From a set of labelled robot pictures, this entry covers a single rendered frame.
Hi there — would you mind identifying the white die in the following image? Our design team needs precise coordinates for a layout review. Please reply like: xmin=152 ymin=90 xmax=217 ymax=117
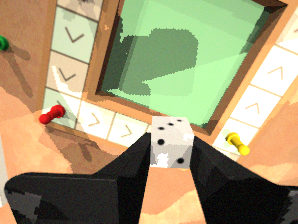
xmin=150 ymin=116 xmax=194 ymax=169

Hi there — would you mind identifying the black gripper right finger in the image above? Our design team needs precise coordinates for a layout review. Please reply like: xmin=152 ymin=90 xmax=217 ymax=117
xmin=189 ymin=135 xmax=298 ymax=224

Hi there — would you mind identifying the yellow game pawn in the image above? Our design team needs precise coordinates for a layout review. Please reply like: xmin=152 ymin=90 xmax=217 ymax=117
xmin=226 ymin=132 xmax=249 ymax=155

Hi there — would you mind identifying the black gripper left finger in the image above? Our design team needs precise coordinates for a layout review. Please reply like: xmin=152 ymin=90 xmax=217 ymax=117
xmin=4 ymin=132 xmax=151 ymax=224

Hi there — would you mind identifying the red pawn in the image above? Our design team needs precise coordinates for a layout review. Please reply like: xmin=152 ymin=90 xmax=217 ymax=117
xmin=39 ymin=105 xmax=66 ymax=124

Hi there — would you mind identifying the green pawn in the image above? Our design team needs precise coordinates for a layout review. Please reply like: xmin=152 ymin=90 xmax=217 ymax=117
xmin=0 ymin=35 xmax=9 ymax=50

